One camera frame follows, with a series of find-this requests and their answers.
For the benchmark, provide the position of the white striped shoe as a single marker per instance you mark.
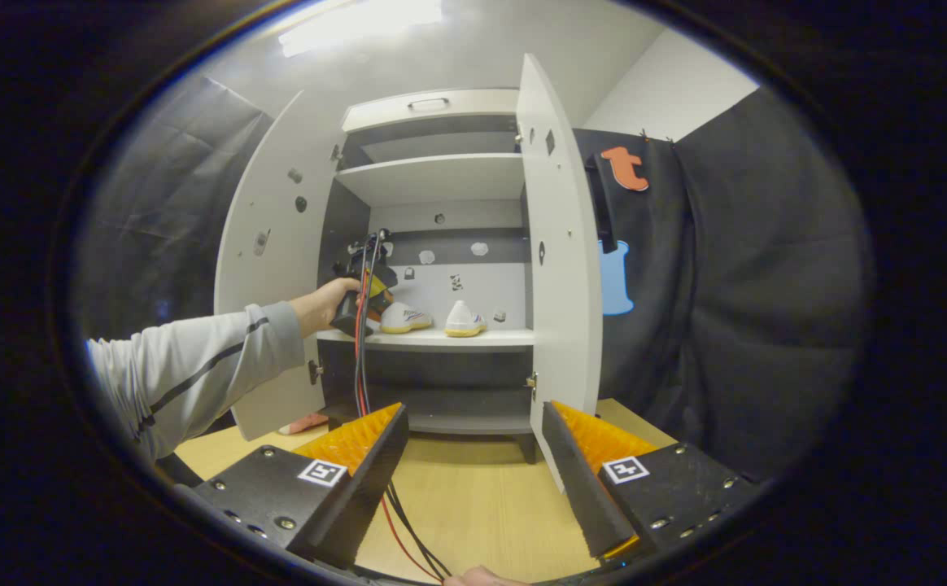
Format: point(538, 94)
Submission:
point(465, 319)
point(408, 319)

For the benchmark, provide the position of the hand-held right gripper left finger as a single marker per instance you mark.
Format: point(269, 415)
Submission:
point(372, 480)

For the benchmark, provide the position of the black backdrop cloth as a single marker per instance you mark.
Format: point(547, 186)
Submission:
point(750, 325)

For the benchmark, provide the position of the ceiling light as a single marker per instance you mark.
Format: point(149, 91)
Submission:
point(360, 24)

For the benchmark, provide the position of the green watermelon slice toy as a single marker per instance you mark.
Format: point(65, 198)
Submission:
point(304, 423)

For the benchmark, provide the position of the white shoe cabinet door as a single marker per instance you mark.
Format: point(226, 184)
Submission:
point(274, 325)
point(563, 285)

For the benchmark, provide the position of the white shoe cabinet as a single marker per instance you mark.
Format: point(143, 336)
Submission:
point(433, 175)

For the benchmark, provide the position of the white cabinet drawer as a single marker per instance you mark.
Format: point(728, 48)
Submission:
point(473, 110)

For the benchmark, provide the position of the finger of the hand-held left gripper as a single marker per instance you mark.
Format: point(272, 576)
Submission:
point(381, 297)

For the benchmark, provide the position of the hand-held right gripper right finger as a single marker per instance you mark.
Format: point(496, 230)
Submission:
point(579, 480)

